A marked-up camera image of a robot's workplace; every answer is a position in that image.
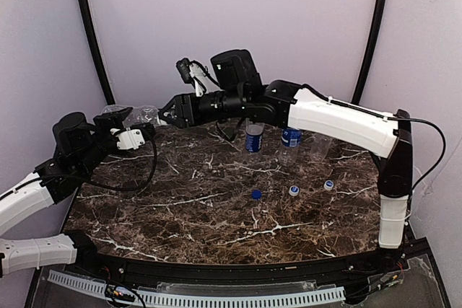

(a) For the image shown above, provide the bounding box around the pepsi label bottle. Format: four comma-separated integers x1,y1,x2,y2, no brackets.
245,119,264,154

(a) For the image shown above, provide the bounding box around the black front table rail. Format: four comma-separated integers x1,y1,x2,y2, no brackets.
64,230,416,287

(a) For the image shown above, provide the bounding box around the right camera black cable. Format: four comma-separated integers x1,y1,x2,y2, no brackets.
201,66,447,193

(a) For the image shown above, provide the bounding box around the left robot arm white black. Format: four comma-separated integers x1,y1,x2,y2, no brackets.
1,107,155,276

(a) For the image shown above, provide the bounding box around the left camera black cable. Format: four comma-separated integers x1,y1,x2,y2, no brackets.
79,131,159,193

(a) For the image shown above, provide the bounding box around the clear plastic bottle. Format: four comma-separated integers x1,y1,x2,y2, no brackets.
310,133,332,162

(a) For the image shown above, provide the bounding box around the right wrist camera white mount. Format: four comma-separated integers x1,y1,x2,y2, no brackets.
175,58,208,97

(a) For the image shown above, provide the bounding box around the white slotted cable duct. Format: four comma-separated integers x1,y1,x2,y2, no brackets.
48,270,346,307

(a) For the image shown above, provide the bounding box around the black frame post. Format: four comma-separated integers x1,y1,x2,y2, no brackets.
351,0,386,105
77,0,116,105

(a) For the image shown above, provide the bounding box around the left black frame post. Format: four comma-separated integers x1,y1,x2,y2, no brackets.
77,0,116,105

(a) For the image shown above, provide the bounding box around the white blue bottle cap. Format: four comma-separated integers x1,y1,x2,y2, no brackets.
324,180,334,190

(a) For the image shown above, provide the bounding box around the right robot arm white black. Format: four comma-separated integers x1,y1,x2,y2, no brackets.
159,49,413,249

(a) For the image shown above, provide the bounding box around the blue label water bottle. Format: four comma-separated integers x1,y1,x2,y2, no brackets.
279,128,302,167

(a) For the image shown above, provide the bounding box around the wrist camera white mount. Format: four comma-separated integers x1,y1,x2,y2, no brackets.
110,128,146,150
175,58,208,97

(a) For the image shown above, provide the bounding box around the solid blue bottle cap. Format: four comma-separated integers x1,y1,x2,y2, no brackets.
251,190,262,200

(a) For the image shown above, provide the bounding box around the camera black cable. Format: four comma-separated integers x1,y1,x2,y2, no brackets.
79,131,159,193
201,66,447,193

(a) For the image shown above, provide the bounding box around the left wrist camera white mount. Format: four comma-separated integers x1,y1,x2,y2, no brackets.
110,128,146,150

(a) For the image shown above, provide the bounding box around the right black frame post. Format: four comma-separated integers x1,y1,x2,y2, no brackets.
351,0,386,105

